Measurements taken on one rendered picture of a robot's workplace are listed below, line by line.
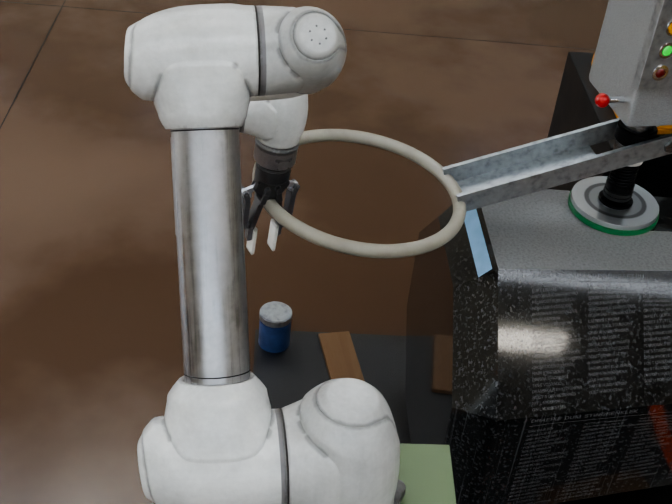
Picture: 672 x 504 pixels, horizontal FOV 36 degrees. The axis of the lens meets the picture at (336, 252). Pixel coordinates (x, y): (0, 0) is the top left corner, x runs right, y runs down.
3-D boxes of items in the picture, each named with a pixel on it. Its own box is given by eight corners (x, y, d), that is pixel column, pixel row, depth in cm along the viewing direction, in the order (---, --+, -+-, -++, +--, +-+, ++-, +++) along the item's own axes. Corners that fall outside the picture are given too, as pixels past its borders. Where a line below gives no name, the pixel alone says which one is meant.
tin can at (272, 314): (295, 347, 322) (298, 316, 314) (267, 357, 317) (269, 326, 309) (280, 328, 328) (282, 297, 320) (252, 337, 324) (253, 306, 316)
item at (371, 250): (430, 141, 259) (433, 130, 257) (493, 262, 222) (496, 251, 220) (237, 132, 246) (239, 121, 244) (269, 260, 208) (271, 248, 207)
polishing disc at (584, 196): (552, 195, 253) (553, 191, 252) (609, 171, 264) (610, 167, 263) (619, 240, 240) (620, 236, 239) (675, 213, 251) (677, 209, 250)
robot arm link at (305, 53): (337, 19, 162) (251, 21, 160) (354, -14, 144) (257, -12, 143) (342, 102, 162) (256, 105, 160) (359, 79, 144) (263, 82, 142)
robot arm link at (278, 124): (302, 127, 217) (240, 119, 215) (314, 61, 208) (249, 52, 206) (303, 155, 209) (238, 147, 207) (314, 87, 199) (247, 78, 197)
